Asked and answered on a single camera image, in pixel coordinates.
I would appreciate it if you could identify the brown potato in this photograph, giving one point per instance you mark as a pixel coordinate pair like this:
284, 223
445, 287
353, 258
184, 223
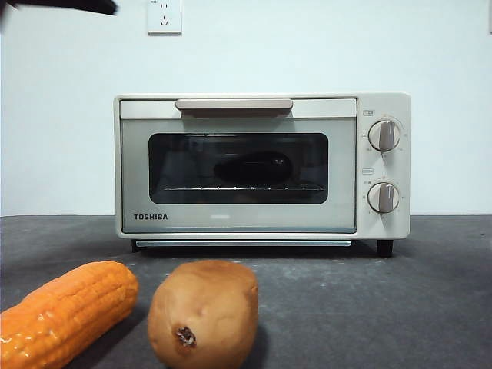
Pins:
207, 307

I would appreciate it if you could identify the silver crumb tray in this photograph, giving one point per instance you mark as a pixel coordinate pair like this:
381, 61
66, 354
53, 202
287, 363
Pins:
230, 243

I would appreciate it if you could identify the white wall socket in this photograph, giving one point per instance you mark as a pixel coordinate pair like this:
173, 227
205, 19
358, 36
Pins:
165, 17

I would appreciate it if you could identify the black oven foot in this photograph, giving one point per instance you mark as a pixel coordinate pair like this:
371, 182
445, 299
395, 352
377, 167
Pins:
134, 246
385, 248

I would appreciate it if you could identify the orange corn cob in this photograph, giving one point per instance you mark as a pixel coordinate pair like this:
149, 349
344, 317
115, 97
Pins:
69, 307

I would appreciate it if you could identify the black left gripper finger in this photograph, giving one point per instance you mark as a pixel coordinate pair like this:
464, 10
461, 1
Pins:
84, 5

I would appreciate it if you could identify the dark purple eggplant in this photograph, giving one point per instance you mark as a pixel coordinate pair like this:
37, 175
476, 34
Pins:
250, 167

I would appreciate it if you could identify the cream toaster oven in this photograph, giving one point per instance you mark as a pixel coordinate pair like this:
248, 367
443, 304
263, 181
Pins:
403, 230

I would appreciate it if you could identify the cream oven knob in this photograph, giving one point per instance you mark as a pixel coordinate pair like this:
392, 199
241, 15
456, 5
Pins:
383, 197
384, 135

